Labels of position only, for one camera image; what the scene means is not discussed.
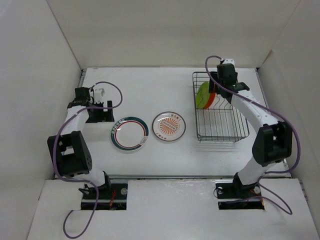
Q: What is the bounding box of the orange plate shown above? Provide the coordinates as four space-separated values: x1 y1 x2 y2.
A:
203 92 216 109

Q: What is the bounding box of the white plate green rim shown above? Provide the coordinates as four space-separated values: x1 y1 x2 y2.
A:
110 116 149 152

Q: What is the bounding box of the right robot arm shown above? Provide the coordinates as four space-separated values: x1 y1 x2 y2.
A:
210 63 293 197

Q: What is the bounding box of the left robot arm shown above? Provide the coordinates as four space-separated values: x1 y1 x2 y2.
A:
47 87 115 199

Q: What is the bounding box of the white plate sunburst pattern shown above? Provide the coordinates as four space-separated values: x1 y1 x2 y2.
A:
151 111 186 142

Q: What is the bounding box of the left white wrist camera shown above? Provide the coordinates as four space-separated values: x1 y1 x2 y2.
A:
90 88 105 104

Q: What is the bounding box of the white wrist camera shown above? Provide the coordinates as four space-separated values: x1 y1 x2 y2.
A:
220 58 235 66
90 88 105 104

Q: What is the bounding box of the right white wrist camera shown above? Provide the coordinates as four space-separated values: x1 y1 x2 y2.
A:
220 58 235 66

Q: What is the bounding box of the grey wire dish rack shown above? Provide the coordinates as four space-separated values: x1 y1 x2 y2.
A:
192 71 250 143

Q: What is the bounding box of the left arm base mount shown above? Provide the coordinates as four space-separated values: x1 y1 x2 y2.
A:
78 183 128 211

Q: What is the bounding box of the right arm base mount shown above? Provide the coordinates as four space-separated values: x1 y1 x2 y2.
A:
214 182 265 210

